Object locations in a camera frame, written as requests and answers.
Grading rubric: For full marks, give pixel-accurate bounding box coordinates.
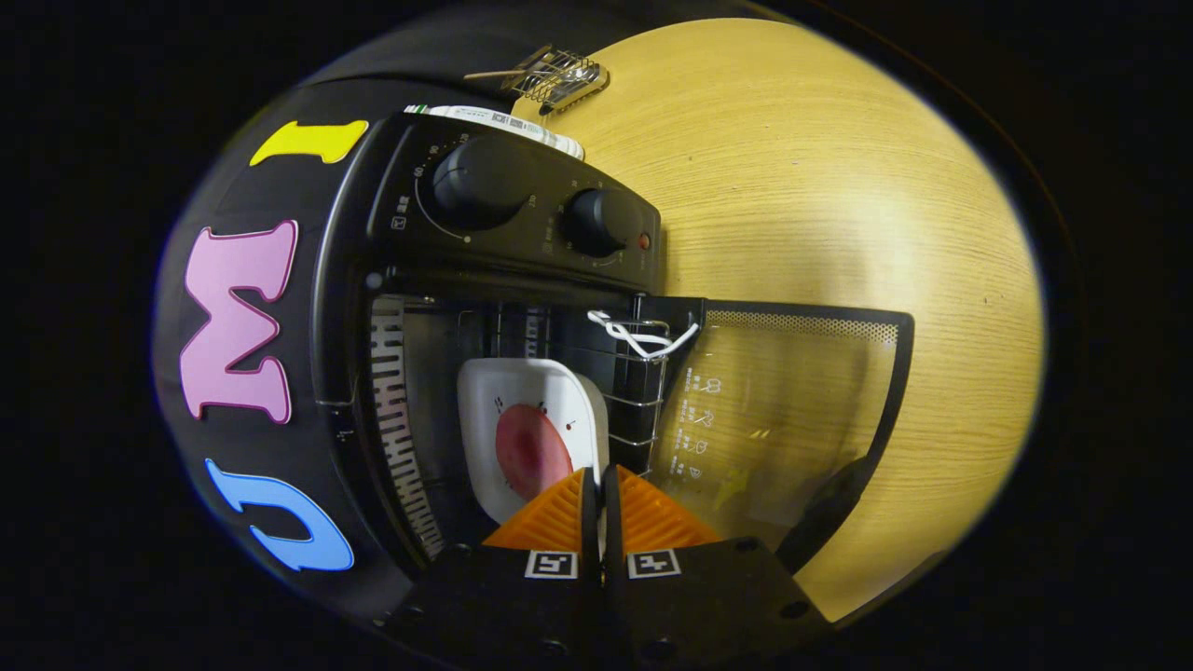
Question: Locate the metal wire basket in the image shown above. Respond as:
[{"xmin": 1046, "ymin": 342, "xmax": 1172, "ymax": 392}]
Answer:
[{"xmin": 501, "ymin": 45, "xmax": 611, "ymax": 115}]

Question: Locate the white square plate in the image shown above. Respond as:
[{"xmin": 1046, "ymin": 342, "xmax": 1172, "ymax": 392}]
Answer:
[{"xmin": 457, "ymin": 358, "xmax": 611, "ymax": 525}]

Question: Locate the white string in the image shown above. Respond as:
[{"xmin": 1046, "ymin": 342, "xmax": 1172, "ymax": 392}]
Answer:
[{"xmin": 587, "ymin": 309, "xmax": 700, "ymax": 362}]

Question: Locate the black toaster oven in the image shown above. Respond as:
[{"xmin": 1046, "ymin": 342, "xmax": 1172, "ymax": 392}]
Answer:
[{"xmin": 312, "ymin": 112, "xmax": 916, "ymax": 607}]

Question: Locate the white bottle green label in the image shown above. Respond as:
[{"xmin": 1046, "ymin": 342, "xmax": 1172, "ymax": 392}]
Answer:
[{"xmin": 404, "ymin": 104, "xmax": 586, "ymax": 161}]

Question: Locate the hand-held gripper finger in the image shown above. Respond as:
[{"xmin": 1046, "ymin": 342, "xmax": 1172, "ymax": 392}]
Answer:
[
  {"xmin": 601, "ymin": 464, "xmax": 832, "ymax": 671},
  {"xmin": 373, "ymin": 466, "xmax": 605, "ymax": 671}
]

